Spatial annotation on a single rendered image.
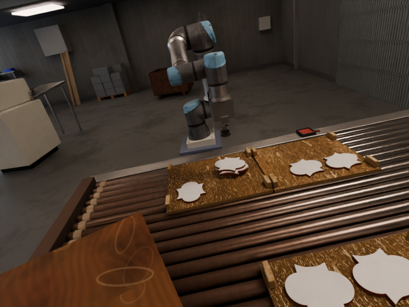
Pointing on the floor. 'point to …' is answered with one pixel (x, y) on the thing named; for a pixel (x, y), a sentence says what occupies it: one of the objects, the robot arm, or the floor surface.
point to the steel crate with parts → (160, 89)
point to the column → (200, 147)
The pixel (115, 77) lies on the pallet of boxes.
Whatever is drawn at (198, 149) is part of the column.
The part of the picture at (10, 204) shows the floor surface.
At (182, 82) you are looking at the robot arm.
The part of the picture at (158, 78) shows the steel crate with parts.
